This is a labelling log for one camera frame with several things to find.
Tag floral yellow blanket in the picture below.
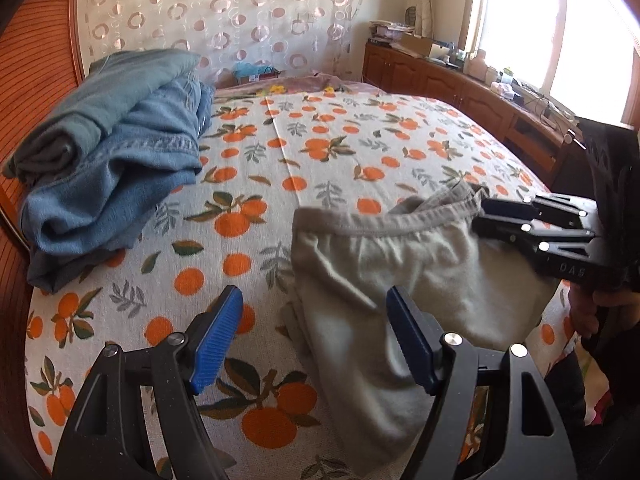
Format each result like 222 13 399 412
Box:
215 73 381 101

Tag grey green pants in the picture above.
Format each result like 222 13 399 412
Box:
282 181 558 476

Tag circle pattern sheer curtain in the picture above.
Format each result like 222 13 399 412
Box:
77 0 362 87

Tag folded blue jeans stack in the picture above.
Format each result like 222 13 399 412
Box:
2 49 214 294

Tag cardboard box on cabinet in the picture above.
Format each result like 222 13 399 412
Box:
399 34 449 58

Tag person right hand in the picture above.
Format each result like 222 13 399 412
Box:
568 284 639 338

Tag white plastic jug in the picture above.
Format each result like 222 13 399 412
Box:
463 49 487 81

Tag orange print bed sheet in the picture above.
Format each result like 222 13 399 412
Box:
25 90 544 479

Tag long wooden sideboard cabinet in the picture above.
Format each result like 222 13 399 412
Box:
362 41 566 191

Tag stack of papers on cabinet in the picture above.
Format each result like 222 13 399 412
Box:
369 21 414 44

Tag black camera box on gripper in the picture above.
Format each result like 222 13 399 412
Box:
577 117 639 263

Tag wooden slatted headboard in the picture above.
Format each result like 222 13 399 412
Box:
0 0 87 241

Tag blue item on box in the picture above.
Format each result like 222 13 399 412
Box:
232 62 280 84

